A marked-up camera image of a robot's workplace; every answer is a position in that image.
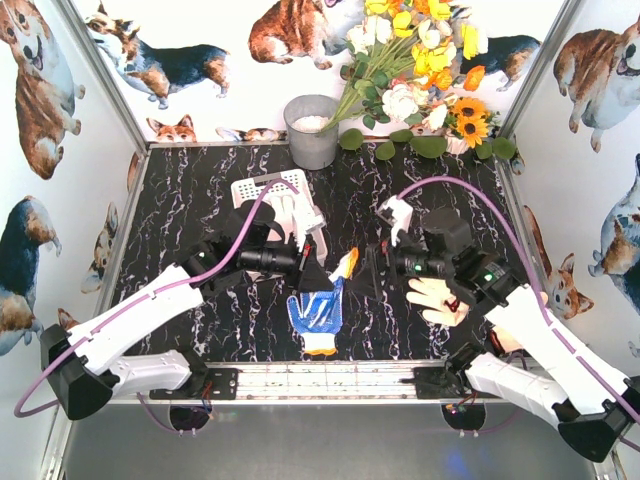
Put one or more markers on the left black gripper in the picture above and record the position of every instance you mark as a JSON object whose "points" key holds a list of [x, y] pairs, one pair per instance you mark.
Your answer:
{"points": [[304, 265]]}

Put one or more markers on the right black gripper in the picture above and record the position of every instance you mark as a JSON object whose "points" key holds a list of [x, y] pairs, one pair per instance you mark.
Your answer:
{"points": [[376, 270]]}

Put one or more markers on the yellow dotted work glove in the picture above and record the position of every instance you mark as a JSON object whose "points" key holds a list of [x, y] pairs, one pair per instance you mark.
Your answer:
{"points": [[281, 218]]}

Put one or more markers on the blue dotted work glove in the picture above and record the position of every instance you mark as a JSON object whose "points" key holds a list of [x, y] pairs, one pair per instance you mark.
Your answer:
{"points": [[317, 319]]}

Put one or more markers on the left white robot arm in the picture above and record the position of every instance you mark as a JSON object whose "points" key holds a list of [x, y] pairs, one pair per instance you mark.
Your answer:
{"points": [[86, 365]]}

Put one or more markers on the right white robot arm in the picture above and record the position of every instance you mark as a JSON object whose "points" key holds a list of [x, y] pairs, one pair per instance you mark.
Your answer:
{"points": [[589, 402]]}

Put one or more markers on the white plastic storage basket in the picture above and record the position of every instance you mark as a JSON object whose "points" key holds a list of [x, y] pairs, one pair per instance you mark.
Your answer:
{"points": [[249, 189]]}

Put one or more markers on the grey metal bucket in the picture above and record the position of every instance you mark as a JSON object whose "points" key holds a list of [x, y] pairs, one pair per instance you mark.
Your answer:
{"points": [[313, 141]]}

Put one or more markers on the sunflower pot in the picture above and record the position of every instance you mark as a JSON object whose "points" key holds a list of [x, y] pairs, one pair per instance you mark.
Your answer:
{"points": [[468, 124]]}

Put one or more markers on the artificial flower bouquet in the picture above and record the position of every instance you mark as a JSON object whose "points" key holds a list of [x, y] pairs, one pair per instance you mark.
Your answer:
{"points": [[402, 55]]}

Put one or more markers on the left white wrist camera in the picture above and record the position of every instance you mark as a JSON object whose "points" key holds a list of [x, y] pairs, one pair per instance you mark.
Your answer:
{"points": [[306, 217]]}

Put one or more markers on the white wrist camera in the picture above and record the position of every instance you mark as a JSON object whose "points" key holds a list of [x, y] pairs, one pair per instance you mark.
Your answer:
{"points": [[397, 213], [306, 217]]}

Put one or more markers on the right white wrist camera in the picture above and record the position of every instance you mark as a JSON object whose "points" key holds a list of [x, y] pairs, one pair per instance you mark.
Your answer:
{"points": [[397, 213]]}

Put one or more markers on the front aluminium rail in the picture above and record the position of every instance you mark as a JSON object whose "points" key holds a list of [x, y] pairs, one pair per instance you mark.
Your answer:
{"points": [[320, 382]]}

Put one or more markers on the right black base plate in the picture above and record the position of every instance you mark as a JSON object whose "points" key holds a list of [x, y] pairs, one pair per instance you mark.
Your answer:
{"points": [[434, 383]]}

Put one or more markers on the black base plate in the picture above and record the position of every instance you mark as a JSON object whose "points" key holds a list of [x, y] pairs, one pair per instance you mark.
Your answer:
{"points": [[220, 383], [434, 383]]}

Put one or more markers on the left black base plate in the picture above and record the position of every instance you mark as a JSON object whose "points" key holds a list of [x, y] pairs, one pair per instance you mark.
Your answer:
{"points": [[220, 383]]}

